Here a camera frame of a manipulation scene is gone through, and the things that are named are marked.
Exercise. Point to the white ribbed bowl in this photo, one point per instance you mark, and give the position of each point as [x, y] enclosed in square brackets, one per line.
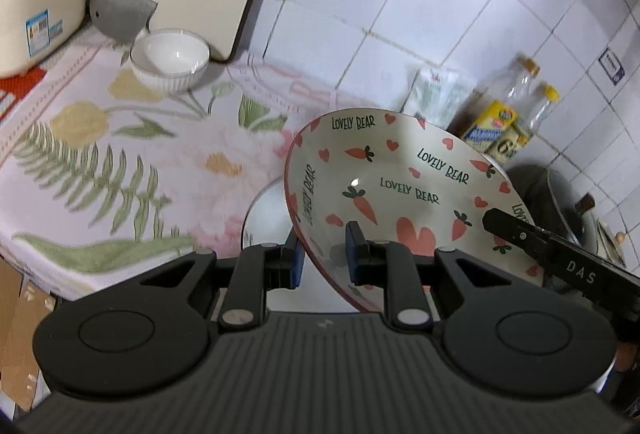
[170, 56]

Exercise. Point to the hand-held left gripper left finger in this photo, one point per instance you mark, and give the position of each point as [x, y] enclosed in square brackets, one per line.
[297, 264]

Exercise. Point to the white green plastic packet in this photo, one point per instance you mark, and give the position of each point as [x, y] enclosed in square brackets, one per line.
[435, 94]

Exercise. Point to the blue wall sticker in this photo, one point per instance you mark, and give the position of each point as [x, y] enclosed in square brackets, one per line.
[612, 66]

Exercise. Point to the grey cleaver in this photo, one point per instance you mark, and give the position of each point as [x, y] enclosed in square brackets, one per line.
[122, 11]

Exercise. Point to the red mat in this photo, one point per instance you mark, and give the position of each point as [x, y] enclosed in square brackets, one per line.
[20, 86]

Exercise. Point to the cardboard box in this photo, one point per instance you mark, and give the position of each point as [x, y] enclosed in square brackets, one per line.
[17, 324]

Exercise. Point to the yellow cap clear bottle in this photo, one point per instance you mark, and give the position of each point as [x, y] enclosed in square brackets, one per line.
[495, 119]
[530, 124]

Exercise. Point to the carrot and heart print plate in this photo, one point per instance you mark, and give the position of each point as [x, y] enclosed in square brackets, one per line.
[400, 154]

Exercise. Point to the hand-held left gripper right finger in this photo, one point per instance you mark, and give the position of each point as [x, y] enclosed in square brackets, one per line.
[354, 256]

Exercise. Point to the floral tablecloth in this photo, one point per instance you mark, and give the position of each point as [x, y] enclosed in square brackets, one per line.
[150, 134]

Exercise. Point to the dark wok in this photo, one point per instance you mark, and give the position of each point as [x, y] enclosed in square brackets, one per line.
[540, 194]

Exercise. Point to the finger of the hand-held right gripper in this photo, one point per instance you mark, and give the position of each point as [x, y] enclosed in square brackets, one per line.
[517, 231]

